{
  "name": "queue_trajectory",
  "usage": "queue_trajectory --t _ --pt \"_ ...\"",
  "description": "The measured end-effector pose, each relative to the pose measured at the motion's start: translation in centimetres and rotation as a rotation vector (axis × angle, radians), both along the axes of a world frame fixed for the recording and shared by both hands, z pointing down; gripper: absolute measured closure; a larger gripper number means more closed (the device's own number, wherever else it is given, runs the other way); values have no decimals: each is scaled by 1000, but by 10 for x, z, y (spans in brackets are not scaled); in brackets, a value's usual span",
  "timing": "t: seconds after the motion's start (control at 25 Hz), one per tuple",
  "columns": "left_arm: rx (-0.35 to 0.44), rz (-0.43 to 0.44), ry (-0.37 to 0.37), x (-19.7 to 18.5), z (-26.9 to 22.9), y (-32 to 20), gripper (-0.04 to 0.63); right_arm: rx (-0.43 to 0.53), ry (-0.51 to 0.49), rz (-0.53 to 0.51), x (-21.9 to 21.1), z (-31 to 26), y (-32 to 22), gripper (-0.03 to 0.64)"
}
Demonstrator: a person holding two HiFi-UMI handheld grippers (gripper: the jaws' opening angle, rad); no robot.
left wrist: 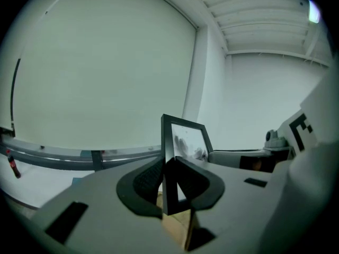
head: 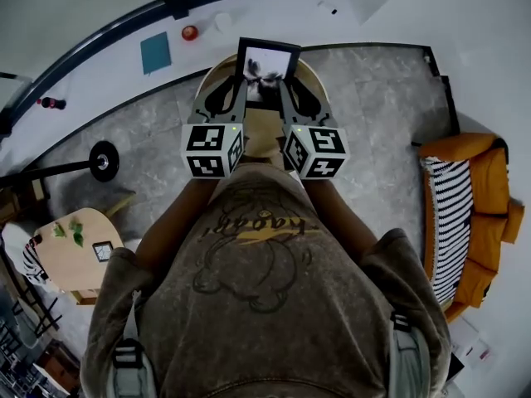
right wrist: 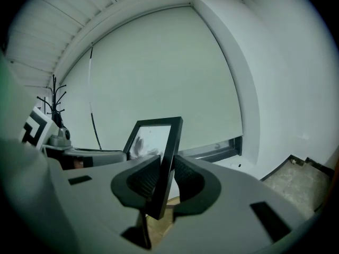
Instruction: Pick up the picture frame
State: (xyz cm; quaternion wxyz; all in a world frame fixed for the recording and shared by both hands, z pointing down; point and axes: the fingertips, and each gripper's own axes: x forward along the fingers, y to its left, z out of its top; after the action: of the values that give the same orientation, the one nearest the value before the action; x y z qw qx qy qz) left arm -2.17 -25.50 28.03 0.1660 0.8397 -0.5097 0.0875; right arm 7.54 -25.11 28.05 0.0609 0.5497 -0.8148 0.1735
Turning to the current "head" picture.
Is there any small striped cushion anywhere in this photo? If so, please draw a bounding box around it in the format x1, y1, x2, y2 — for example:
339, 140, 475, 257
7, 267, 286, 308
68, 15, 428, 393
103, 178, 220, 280
22, 246, 50, 284

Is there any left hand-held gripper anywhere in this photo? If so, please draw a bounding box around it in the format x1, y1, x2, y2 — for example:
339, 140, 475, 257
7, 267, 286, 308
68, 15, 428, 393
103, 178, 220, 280
180, 76, 249, 179

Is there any round wooden coffee table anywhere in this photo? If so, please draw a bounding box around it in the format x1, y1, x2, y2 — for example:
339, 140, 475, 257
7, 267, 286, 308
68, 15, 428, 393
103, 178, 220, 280
193, 54, 332, 165

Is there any person's right forearm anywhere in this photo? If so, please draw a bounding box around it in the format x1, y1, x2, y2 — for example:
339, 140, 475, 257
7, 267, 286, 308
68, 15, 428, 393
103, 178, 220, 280
302, 177, 377, 265

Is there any black framed picture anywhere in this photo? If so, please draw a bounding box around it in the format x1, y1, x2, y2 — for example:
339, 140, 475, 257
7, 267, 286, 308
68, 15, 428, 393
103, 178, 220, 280
235, 36, 302, 111

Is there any black stand with round base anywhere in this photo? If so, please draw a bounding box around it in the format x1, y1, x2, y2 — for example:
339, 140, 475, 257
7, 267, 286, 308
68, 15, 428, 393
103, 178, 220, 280
0, 140, 121, 188

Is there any person's left forearm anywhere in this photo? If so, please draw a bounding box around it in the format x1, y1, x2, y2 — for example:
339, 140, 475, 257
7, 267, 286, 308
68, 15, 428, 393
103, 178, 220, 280
134, 176, 221, 271

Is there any wooden side table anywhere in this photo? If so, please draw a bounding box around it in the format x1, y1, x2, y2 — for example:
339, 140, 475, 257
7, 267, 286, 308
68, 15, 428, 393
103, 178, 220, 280
32, 191, 138, 306

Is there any person's brown printed t-shirt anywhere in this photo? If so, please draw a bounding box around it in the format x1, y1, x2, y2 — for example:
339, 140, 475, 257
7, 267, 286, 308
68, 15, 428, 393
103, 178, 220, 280
80, 163, 452, 398

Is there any small framed picture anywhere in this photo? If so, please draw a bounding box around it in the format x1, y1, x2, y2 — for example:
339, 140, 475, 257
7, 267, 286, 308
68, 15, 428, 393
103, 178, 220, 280
91, 241, 114, 265

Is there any teal square pad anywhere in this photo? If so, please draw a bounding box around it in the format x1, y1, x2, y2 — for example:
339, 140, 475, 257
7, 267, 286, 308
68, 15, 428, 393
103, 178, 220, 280
139, 31, 173, 76

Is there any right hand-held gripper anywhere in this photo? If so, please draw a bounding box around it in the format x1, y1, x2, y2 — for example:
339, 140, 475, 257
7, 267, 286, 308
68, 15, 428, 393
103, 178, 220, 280
279, 78, 351, 180

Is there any dark wooden chair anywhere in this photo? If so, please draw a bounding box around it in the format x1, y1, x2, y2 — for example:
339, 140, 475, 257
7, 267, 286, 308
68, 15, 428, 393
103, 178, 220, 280
0, 176, 46, 223

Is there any dark bottle red label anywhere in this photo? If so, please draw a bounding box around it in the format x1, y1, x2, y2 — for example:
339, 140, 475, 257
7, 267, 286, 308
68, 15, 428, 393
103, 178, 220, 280
36, 96, 67, 110

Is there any black white striped blanket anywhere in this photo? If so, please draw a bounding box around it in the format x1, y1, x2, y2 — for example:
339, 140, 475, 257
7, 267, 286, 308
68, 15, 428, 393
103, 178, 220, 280
421, 158, 475, 302

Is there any person's grey harness strap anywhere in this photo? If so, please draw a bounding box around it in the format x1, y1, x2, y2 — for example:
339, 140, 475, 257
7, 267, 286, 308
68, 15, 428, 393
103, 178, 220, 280
111, 290, 157, 398
387, 311, 432, 398

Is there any person's left grey harness strap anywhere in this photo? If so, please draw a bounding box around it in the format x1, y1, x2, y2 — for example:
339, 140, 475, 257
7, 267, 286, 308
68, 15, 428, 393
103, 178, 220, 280
111, 290, 157, 398

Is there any person's right grey harness strap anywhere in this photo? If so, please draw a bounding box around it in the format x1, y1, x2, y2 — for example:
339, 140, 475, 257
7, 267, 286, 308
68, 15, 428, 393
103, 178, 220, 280
387, 311, 432, 398

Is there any white paper sheet red mark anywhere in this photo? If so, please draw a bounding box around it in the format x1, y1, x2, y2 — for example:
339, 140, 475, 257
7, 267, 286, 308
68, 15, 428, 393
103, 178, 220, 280
450, 315, 494, 364

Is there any black metal rack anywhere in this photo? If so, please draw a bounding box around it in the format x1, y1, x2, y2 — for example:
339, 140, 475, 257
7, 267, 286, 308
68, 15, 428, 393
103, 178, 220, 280
0, 242, 63, 339

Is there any white round seat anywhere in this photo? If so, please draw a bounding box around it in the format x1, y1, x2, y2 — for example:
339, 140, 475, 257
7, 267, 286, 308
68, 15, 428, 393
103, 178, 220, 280
0, 221, 32, 265

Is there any orange sofa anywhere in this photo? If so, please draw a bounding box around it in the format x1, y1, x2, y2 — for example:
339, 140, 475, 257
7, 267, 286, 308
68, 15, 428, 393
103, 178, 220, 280
417, 133, 526, 323

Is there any green leaf sprig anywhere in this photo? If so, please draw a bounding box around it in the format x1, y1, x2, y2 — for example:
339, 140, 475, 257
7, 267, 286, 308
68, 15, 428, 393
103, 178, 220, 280
68, 217, 85, 248

